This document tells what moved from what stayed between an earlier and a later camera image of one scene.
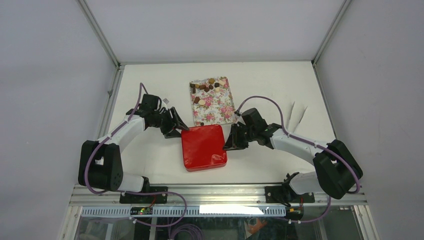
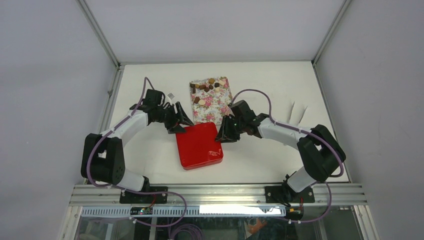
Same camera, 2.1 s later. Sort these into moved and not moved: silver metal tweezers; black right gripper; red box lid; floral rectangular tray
Moved: black right gripper; red box lid
Not moved: floral rectangular tray; silver metal tweezers
